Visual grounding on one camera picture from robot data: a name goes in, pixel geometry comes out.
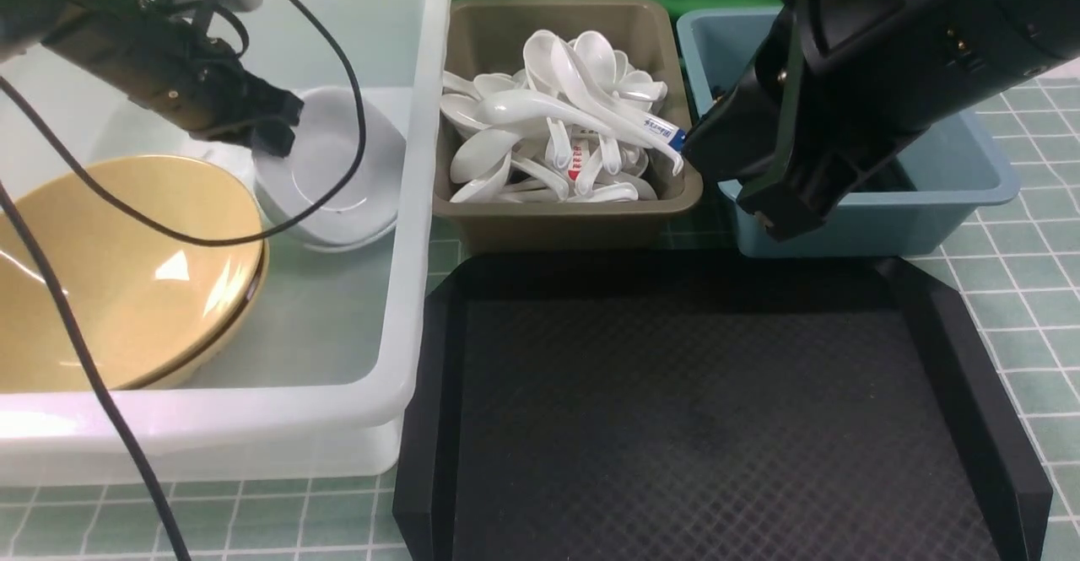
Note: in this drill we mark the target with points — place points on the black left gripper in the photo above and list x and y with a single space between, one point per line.
165 66

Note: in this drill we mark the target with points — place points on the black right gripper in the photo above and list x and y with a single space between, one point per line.
830 99

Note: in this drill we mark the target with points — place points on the small white square dish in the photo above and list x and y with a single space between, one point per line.
324 148

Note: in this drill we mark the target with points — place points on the large yellow noodle bowl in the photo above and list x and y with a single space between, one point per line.
141 299

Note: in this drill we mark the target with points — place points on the white ceramic soup spoon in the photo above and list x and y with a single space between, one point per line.
583 91

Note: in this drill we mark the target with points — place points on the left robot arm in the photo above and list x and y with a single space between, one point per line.
26 22

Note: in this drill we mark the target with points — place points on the yellow speckled bowl in bin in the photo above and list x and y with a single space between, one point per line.
181 370

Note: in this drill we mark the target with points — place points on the small white dish in bin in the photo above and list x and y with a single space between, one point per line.
339 232

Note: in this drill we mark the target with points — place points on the blue plastic bin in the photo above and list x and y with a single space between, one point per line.
952 170

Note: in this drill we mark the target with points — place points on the white spoon lower left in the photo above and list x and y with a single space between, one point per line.
481 153

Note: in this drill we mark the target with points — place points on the white spoon top of pile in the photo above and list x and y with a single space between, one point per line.
598 55

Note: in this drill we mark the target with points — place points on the white spoon in brown bin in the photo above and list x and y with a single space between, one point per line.
516 106

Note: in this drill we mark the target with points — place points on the white spoon with red print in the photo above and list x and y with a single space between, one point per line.
586 163

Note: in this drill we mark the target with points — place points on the translucent white plastic bin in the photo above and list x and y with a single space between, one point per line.
315 381

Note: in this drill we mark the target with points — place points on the black serving tray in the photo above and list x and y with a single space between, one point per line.
698 405

